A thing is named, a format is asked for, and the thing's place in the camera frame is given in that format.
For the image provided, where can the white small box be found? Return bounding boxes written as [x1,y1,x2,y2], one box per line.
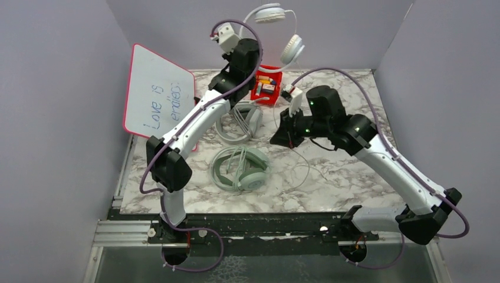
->
[261,84,275,95]

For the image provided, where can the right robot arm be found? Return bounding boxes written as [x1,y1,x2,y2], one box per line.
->
[270,84,462,245]

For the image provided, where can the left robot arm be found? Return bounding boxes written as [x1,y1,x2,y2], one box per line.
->
[145,38,262,242]

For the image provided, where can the white headphones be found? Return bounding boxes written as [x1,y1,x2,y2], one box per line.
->
[243,3,305,74]

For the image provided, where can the red plastic bin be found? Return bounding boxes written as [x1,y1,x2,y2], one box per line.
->
[250,65,282,106]

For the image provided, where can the grey white gaming headset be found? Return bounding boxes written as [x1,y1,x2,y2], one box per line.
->
[215,100,264,144]

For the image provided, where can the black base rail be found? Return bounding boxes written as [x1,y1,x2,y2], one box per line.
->
[108,209,401,261]

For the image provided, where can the pink framed whiteboard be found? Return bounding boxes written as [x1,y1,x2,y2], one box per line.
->
[122,44,196,138]

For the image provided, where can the green headphones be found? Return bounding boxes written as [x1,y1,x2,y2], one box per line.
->
[209,146,271,192]

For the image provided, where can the green headphone cable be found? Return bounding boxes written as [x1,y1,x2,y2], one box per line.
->
[224,146,255,193]

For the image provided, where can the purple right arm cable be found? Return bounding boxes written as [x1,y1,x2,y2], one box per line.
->
[291,68,471,271]

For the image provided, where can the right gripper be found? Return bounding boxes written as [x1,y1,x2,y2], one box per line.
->
[270,106,331,149]

